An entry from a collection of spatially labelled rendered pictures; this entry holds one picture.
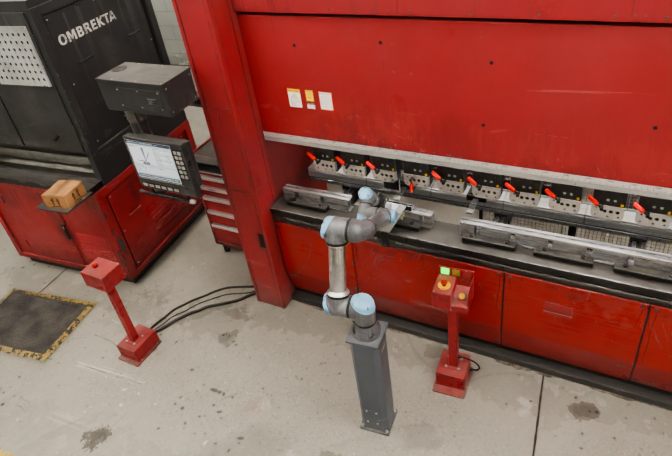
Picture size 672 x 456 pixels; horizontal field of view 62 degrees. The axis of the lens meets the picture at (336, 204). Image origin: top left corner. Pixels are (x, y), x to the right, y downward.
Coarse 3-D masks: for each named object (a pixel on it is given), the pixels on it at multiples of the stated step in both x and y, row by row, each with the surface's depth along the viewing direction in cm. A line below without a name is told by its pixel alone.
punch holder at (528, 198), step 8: (512, 176) 291; (512, 184) 293; (520, 184) 291; (528, 184) 289; (536, 184) 287; (512, 192) 296; (520, 192) 294; (528, 192) 292; (512, 200) 298; (520, 200) 296; (528, 200) 294; (536, 200) 292
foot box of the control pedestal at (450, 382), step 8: (440, 360) 351; (464, 360) 349; (440, 368) 346; (448, 368) 345; (464, 368) 344; (440, 376) 345; (448, 376) 342; (456, 376) 340; (464, 376) 339; (440, 384) 349; (448, 384) 346; (456, 384) 343; (464, 384) 342; (440, 392) 345; (448, 392) 344; (456, 392) 343; (464, 392) 343
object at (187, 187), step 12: (156, 144) 320; (168, 144) 315; (180, 144) 312; (180, 156) 316; (192, 156) 325; (180, 168) 322; (192, 168) 323; (144, 180) 345; (156, 180) 339; (180, 180) 329; (192, 180) 325; (180, 192) 335; (192, 192) 330
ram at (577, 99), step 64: (256, 64) 327; (320, 64) 307; (384, 64) 288; (448, 64) 272; (512, 64) 258; (576, 64) 245; (640, 64) 233; (320, 128) 333; (384, 128) 311; (448, 128) 292; (512, 128) 276; (576, 128) 261; (640, 128) 247; (640, 192) 264
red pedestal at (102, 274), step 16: (96, 272) 357; (112, 272) 358; (96, 288) 362; (112, 288) 360; (112, 304) 378; (128, 320) 387; (128, 336) 396; (144, 336) 400; (128, 352) 394; (144, 352) 398
